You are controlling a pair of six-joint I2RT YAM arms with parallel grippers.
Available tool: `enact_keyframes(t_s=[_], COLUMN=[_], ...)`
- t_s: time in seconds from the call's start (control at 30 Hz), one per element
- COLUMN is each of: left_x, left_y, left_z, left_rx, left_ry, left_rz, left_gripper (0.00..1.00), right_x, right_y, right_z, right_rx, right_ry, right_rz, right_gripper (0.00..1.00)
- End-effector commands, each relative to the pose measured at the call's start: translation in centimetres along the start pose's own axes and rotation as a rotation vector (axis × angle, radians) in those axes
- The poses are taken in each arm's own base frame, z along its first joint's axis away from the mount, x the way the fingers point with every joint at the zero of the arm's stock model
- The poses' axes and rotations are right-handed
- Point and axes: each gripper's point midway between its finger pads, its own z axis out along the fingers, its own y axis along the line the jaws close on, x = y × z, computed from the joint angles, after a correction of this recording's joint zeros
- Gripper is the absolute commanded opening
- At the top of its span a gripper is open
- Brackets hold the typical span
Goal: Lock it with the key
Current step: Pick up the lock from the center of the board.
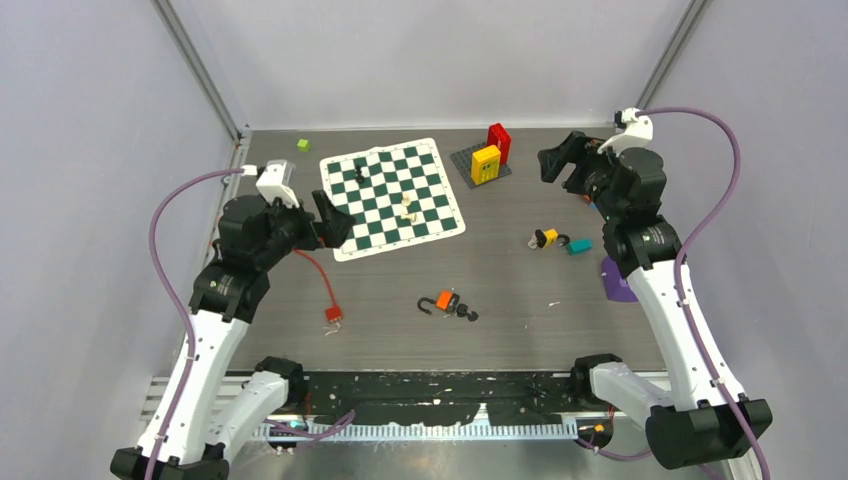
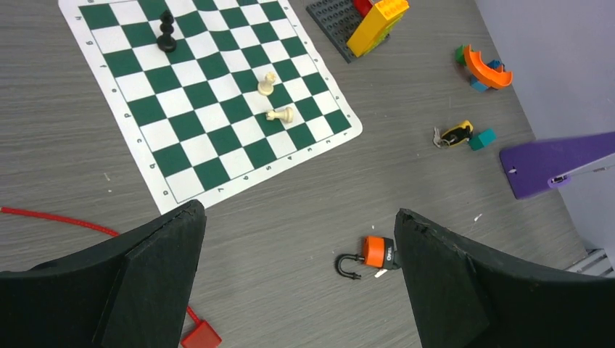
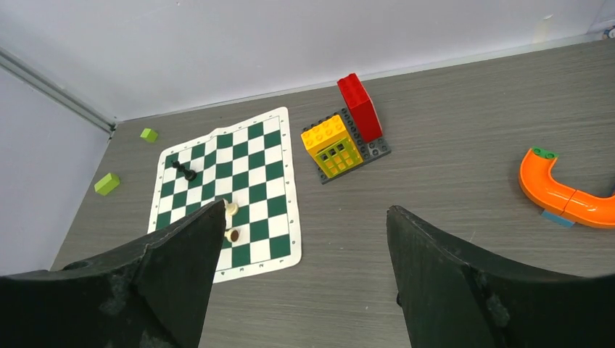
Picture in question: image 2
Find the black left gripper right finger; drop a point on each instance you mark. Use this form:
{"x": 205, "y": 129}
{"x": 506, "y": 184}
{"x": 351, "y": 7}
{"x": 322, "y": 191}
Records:
{"x": 466, "y": 294}

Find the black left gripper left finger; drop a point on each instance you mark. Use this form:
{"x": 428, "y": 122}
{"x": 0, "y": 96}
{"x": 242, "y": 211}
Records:
{"x": 128, "y": 291}

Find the yellow black key fob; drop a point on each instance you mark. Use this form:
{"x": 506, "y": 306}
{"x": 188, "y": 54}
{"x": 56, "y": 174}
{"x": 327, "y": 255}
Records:
{"x": 454, "y": 136}

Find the purple white device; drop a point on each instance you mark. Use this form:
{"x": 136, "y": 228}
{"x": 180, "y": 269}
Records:
{"x": 538, "y": 166}

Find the teal cube block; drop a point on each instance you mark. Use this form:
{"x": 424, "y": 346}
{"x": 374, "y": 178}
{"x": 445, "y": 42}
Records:
{"x": 482, "y": 140}

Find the green white chess mat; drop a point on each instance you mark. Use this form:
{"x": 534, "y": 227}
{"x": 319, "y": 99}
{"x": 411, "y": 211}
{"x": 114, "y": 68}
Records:
{"x": 193, "y": 119}

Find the orange curved toy track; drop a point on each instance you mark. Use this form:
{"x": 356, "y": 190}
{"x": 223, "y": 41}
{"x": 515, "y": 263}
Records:
{"x": 483, "y": 76}

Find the cream lying chess piece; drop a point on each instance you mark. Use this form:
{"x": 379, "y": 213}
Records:
{"x": 285, "y": 115}

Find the cream standing chess piece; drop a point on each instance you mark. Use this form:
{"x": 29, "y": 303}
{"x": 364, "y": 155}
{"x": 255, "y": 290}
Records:
{"x": 265, "y": 86}

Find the black chess piece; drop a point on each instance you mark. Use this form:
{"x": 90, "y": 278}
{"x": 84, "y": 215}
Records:
{"x": 165, "y": 41}

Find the yellow building block tower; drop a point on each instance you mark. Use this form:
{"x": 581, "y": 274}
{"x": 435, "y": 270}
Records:
{"x": 376, "y": 25}

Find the dark grey building baseplate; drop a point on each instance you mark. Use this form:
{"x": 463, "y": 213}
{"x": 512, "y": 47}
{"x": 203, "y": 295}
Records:
{"x": 338, "y": 21}

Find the red building block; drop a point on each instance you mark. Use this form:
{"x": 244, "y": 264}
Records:
{"x": 363, "y": 6}

